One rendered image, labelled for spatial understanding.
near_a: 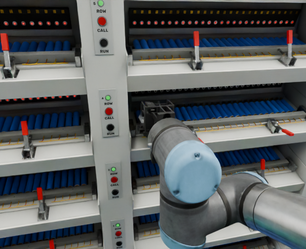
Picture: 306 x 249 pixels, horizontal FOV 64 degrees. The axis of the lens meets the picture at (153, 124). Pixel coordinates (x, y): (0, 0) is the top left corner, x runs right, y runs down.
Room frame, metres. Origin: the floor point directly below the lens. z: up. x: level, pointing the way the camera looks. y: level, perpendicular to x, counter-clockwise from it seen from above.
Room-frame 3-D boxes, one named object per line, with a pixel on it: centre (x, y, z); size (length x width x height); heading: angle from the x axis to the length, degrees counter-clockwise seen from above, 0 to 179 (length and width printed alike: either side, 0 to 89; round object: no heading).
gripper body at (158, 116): (0.53, -0.02, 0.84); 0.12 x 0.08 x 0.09; 13
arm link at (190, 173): (0.37, -0.06, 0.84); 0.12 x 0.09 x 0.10; 13
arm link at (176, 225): (0.36, -0.07, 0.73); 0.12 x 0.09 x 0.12; 116
